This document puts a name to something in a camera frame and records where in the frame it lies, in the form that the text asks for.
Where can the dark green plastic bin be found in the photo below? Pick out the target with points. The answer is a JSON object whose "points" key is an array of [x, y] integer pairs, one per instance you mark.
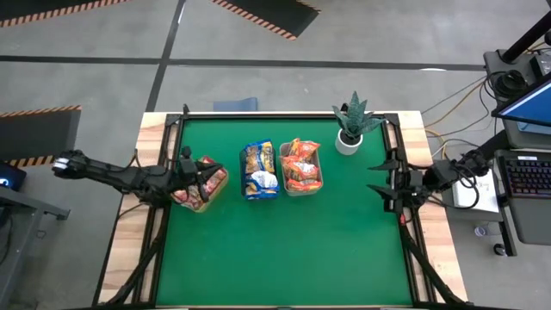
{"points": [[241, 172]]}

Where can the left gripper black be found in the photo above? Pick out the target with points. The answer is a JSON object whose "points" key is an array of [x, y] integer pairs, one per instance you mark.
{"points": [[186, 176]]}

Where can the snake plant in white pot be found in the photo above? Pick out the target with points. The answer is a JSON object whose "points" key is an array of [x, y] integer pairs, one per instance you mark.
{"points": [[344, 146]]}

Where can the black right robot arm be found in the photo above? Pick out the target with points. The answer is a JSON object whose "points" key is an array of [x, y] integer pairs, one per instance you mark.
{"points": [[443, 174]]}

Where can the black caster wheel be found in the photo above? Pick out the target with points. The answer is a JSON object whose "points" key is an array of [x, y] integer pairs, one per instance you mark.
{"points": [[499, 249]]}

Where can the black stand pole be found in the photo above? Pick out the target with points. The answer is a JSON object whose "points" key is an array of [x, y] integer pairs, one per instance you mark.
{"points": [[527, 39]]}

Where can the black hazard-striped floor mat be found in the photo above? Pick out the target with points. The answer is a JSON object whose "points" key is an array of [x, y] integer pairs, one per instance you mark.
{"points": [[275, 10], [34, 133], [43, 6]]}

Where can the yellow-green plastic bin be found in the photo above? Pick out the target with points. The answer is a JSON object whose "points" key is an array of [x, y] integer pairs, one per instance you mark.
{"points": [[213, 196]]}

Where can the orange Maruchan noodle packet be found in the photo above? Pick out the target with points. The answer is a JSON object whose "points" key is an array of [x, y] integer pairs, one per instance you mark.
{"points": [[305, 150], [301, 169], [303, 186]]}

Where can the grey computer cart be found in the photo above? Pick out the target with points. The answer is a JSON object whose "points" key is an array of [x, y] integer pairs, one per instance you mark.
{"points": [[534, 224]]}

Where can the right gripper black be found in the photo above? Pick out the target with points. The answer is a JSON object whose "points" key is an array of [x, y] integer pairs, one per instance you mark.
{"points": [[411, 183]]}

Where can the computer monitor blue screen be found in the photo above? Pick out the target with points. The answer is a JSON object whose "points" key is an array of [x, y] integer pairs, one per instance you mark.
{"points": [[529, 107]]}

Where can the white labelled box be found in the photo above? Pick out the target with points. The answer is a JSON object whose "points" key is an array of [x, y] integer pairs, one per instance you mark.
{"points": [[486, 198]]}

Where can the grey metal desk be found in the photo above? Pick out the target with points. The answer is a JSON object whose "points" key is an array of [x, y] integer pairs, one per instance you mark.
{"points": [[17, 224]]}

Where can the black metal table frame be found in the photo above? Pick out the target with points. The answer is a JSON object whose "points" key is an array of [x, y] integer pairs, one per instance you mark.
{"points": [[173, 119]]}

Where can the black computer blue light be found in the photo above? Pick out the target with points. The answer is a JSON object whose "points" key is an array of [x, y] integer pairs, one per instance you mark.
{"points": [[13, 178]]}

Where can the red Maruchan noodle packet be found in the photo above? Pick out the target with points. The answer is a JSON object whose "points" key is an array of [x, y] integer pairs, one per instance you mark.
{"points": [[207, 159], [189, 199], [218, 181]]}

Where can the white plastic bin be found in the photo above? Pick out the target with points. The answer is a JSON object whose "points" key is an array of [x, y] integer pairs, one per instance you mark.
{"points": [[307, 194]]}

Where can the small black box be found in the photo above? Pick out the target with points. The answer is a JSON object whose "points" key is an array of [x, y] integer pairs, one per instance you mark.
{"points": [[542, 64]]}

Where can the small grey round object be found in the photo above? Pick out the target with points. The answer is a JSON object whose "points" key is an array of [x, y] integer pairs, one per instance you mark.
{"points": [[480, 231]]}

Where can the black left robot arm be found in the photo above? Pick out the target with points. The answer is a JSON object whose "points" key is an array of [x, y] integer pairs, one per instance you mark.
{"points": [[120, 178]]}

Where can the blue Maruchan noodle packet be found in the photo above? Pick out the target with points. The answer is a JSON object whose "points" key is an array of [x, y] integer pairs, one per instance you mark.
{"points": [[258, 157], [264, 179], [258, 194]]}

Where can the black backlit keyboard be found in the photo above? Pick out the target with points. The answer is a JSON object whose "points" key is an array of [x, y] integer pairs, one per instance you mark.
{"points": [[534, 176]]}

